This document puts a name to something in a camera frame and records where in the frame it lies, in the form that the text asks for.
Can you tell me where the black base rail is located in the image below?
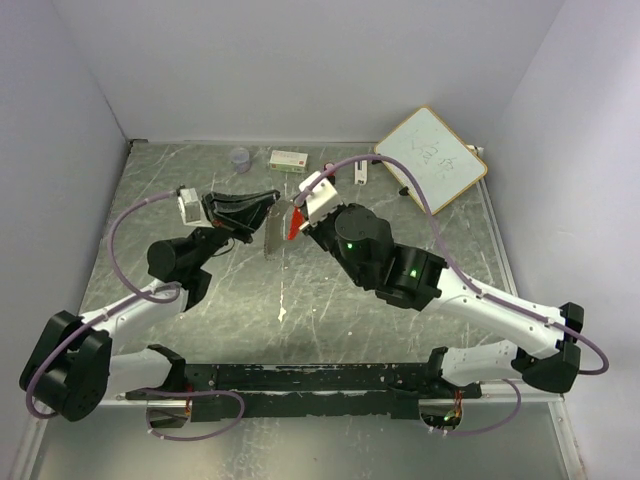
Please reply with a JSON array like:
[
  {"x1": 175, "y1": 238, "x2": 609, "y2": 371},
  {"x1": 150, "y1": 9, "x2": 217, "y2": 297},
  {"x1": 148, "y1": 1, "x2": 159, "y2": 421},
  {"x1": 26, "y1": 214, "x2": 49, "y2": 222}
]
[{"x1": 124, "y1": 362, "x2": 484, "y2": 422}]

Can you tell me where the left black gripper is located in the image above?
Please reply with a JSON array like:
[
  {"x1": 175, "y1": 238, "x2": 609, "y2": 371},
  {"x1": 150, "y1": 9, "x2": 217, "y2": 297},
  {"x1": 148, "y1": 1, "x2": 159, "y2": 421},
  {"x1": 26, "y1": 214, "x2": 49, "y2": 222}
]
[{"x1": 188, "y1": 189, "x2": 280, "y2": 269}]

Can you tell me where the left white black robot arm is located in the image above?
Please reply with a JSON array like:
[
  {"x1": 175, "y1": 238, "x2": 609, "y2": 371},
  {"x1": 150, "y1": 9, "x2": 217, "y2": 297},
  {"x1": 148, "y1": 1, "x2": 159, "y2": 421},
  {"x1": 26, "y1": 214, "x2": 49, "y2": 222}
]
[{"x1": 19, "y1": 187, "x2": 280, "y2": 422}]

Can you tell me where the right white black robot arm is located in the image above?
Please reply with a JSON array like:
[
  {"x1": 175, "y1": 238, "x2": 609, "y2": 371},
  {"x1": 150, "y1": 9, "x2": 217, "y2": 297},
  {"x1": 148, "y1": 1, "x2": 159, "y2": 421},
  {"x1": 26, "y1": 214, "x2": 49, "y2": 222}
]
[{"x1": 302, "y1": 204, "x2": 584, "y2": 398}]

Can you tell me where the clear plastic cup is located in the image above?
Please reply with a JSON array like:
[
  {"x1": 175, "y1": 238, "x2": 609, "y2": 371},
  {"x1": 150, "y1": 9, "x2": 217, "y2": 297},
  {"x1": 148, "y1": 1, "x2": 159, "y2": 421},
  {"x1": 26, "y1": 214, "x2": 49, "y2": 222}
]
[{"x1": 229, "y1": 147, "x2": 252, "y2": 174}]

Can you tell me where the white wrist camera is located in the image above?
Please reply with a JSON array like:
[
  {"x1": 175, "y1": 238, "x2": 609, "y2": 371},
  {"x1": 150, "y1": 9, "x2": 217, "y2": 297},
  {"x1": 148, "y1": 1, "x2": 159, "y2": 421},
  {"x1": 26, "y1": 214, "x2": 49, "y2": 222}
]
[
  {"x1": 294, "y1": 171, "x2": 344, "y2": 226},
  {"x1": 177, "y1": 188, "x2": 206, "y2": 227}
]

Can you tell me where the small whiteboard wooden frame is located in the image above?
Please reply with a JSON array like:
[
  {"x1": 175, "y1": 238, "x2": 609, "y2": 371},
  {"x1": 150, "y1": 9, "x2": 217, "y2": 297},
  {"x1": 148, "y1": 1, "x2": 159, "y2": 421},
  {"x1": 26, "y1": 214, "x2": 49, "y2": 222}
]
[{"x1": 374, "y1": 106, "x2": 488, "y2": 214}]

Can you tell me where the white red cardboard box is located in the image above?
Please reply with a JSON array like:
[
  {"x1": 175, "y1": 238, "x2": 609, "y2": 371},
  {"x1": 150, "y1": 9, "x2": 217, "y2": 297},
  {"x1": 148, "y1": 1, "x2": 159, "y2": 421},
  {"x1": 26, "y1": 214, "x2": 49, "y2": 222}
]
[{"x1": 269, "y1": 150, "x2": 308, "y2": 173}]

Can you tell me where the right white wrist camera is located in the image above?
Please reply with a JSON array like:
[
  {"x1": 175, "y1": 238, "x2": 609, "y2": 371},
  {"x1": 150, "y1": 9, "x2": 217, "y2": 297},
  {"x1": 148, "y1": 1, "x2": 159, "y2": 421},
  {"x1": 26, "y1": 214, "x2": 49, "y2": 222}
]
[{"x1": 294, "y1": 171, "x2": 344, "y2": 226}]

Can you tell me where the white black small device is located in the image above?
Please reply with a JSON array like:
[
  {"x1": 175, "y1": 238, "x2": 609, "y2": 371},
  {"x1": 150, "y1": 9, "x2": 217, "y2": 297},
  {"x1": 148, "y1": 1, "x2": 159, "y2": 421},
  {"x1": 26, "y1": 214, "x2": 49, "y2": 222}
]
[{"x1": 354, "y1": 160, "x2": 368, "y2": 185}]

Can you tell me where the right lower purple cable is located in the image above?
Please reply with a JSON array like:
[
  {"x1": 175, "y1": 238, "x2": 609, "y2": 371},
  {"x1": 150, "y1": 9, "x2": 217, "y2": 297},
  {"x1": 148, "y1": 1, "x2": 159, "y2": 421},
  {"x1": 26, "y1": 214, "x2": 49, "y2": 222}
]
[{"x1": 429, "y1": 377, "x2": 524, "y2": 437}]

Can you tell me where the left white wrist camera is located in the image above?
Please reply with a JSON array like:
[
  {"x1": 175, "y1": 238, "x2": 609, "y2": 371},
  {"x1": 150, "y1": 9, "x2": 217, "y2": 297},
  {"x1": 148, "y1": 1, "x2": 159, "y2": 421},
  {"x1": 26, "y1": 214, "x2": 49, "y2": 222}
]
[{"x1": 177, "y1": 188, "x2": 206, "y2": 227}]

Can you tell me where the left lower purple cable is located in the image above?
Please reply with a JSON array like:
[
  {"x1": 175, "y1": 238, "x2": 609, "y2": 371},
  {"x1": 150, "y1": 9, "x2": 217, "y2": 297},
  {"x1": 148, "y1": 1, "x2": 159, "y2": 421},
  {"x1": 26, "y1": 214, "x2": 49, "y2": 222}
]
[{"x1": 132, "y1": 389, "x2": 246, "y2": 442}]

